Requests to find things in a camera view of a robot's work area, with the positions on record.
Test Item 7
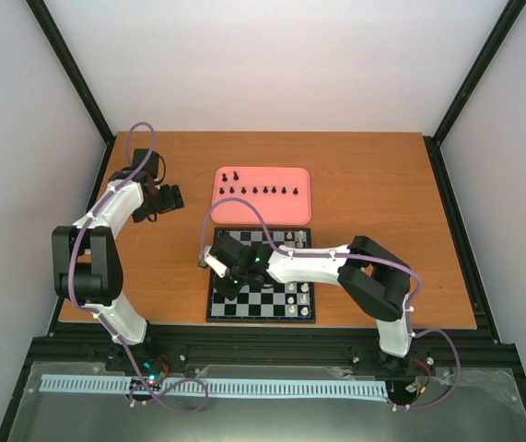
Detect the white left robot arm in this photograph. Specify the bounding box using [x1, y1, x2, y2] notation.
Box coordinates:
[52, 149, 184, 371]

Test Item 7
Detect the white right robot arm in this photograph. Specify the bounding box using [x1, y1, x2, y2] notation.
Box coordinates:
[199, 233, 422, 359]

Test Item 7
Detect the white chess pieces row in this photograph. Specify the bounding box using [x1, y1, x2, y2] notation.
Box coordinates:
[285, 230, 311, 320]

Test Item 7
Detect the black and white chessboard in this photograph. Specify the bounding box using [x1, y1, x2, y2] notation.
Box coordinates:
[205, 227, 316, 323]

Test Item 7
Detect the pink plastic tray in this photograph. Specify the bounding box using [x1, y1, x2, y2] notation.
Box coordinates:
[212, 166, 312, 226]

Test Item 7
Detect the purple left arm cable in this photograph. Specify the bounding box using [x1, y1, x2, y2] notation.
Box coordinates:
[67, 122, 210, 416]

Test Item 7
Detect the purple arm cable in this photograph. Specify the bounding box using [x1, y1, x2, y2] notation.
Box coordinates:
[67, 122, 210, 416]
[197, 196, 462, 411]

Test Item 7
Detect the black aluminium frame rail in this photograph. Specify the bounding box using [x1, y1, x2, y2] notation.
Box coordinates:
[27, 321, 520, 374]

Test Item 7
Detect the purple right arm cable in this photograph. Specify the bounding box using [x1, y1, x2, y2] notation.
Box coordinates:
[197, 196, 462, 411]

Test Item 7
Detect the light blue slotted cable duct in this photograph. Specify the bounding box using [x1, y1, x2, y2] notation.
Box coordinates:
[39, 374, 388, 401]

